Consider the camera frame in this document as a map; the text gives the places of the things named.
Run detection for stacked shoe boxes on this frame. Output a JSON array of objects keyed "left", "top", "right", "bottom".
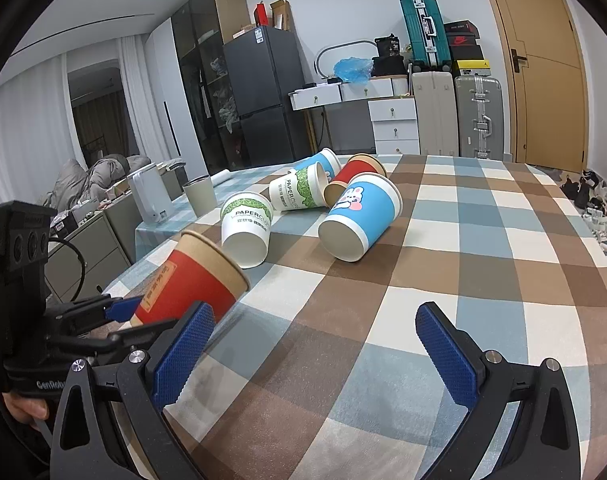
[{"left": 445, "top": 20, "right": 491, "bottom": 77}]

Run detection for grey duvet pile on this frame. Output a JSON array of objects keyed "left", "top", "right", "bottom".
[{"left": 38, "top": 154, "right": 151, "bottom": 211}]

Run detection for beige suitcase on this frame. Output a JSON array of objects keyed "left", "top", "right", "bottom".
[{"left": 411, "top": 72, "right": 459, "bottom": 157}]

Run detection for red kraft paper cup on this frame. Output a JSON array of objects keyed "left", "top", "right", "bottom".
[{"left": 130, "top": 230, "right": 250, "bottom": 326}]

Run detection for white electric kettle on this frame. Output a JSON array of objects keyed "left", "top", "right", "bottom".
[{"left": 128, "top": 164, "right": 174, "bottom": 226}]

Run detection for person's left hand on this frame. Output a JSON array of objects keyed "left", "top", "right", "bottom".
[{"left": 3, "top": 392, "right": 49, "bottom": 430}]

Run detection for grey drawer cabinet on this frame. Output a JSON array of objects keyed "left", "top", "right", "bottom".
[{"left": 45, "top": 193, "right": 142, "bottom": 302}]

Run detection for teal suitcase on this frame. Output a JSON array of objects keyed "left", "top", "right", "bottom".
[{"left": 400, "top": 0, "right": 452, "bottom": 73}]

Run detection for black cable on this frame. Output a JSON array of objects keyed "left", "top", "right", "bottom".
[{"left": 47, "top": 236, "right": 88, "bottom": 304}]

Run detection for beige tumbler mug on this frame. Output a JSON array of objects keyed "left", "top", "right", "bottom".
[{"left": 183, "top": 176, "right": 218, "bottom": 218}]

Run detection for plaid tablecloth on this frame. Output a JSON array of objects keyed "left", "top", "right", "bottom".
[{"left": 100, "top": 153, "right": 607, "bottom": 480}]

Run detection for wooden door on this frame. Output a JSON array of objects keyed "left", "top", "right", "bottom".
[{"left": 490, "top": 0, "right": 589, "bottom": 172}]

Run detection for white curtain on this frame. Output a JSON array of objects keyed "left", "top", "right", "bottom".
[{"left": 0, "top": 35, "right": 170, "bottom": 203}]

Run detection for silver suitcase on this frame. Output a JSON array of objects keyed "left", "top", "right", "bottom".
[{"left": 454, "top": 76, "right": 504, "bottom": 160}]

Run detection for far red paper cup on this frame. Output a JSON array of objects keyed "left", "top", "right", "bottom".
[{"left": 324, "top": 153, "right": 387, "bottom": 208}]

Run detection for oval mirror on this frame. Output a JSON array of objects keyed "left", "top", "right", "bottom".
[{"left": 313, "top": 38, "right": 377, "bottom": 79}]

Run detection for far white green paper cup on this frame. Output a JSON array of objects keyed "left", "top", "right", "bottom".
[{"left": 268, "top": 162, "right": 328, "bottom": 211}]

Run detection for blue plastic bag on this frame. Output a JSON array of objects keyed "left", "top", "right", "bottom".
[{"left": 334, "top": 56, "right": 374, "bottom": 84}]

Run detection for white green paper cup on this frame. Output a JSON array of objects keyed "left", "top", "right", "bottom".
[
  {"left": 268, "top": 162, "right": 328, "bottom": 211},
  {"left": 220, "top": 192, "right": 274, "bottom": 269}
]

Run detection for dark glass display cabinet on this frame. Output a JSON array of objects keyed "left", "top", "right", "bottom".
[{"left": 171, "top": 0, "right": 250, "bottom": 174}]

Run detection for near white green paper cup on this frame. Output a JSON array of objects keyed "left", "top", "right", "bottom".
[{"left": 220, "top": 192, "right": 274, "bottom": 269}]

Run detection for light blue checked tablecloth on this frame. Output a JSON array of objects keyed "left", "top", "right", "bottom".
[{"left": 135, "top": 165, "right": 291, "bottom": 261}]

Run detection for white drawer desk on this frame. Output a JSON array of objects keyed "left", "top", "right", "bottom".
[{"left": 289, "top": 75, "right": 419, "bottom": 155}]

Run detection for black bag on desk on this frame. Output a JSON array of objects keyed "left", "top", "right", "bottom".
[{"left": 372, "top": 34, "right": 407, "bottom": 77}]

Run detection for black refrigerator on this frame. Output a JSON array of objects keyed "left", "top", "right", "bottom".
[{"left": 224, "top": 26, "right": 312, "bottom": 167}]

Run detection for far blue paper cup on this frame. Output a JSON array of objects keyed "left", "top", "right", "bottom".
[{"left": 292, "top": 148, "right": 341, "bottom": 180}]

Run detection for blue rabbit paper cup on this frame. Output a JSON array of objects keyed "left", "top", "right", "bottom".
[{"left": 317, "top": 172, "right": 403, "bottom": 262}]

